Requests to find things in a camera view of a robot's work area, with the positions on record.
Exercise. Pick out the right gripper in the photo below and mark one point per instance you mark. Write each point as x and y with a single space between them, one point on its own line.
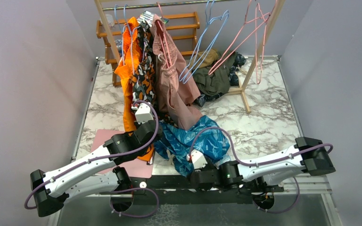
205 189

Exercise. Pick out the blue patterned shorts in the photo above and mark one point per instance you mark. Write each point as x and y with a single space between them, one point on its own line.
175 144

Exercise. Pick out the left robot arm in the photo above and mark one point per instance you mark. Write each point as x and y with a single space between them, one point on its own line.
98 172

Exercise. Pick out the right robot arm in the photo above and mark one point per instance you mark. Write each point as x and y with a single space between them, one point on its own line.
307 155

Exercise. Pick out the pink shorts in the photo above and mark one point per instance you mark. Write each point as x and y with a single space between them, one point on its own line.
174 98

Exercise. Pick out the hanger holding pink shorts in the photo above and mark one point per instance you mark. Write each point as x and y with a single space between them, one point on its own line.
164 44

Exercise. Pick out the camouflage patterned shorts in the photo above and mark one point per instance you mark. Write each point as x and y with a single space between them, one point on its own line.
144 78

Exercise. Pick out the orange shorts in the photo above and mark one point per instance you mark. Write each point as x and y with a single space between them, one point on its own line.
124 71

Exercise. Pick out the pink mat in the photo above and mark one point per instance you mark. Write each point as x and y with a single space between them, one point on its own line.
136 168

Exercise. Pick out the dark navy patterned garment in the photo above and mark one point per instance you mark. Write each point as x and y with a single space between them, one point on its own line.
233 78

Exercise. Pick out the wooden clothes rack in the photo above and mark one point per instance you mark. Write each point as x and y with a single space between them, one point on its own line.
269 20

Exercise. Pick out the olive green garment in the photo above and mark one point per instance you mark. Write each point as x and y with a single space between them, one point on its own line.
216 83

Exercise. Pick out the tan garment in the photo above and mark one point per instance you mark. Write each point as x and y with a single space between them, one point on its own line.
203 59

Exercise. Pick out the wooden shelf unit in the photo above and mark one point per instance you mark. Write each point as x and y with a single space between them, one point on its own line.
182 28

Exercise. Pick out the blue lidded jar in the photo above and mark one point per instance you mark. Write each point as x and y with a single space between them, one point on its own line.
119 45

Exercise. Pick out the marker pen pack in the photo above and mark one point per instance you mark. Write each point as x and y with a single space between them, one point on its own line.
148 17

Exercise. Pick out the clear plastic cup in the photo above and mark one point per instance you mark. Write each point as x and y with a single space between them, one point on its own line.
110 20

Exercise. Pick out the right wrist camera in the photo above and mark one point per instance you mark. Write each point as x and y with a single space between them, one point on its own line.
197 159

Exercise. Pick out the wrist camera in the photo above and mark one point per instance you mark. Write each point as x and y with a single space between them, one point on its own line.
143 113
197 159

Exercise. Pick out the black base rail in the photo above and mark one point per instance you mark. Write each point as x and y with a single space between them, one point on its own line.
175 189

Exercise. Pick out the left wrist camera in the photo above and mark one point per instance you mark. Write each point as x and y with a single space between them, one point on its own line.
143 113

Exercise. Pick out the blue wire hanger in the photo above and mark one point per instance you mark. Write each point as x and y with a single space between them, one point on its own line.
213 27

